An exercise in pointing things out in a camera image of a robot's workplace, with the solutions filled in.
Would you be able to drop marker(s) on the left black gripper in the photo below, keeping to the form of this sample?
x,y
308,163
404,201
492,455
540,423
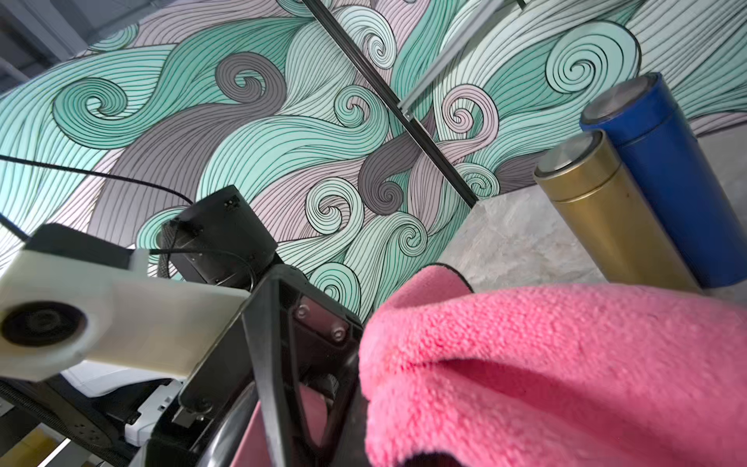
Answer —
x,y
279,387

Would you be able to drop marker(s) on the pink microfiber cloth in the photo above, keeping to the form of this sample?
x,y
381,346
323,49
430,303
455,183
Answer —
x,y
557,375

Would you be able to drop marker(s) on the gold thermos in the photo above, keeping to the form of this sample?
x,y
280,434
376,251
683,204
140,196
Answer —
x,y
592,190

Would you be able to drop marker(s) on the blue thermos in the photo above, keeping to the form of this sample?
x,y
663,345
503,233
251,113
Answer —
x,y
651,134

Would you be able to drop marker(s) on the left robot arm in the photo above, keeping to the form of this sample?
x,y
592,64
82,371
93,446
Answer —
x,y
113,410

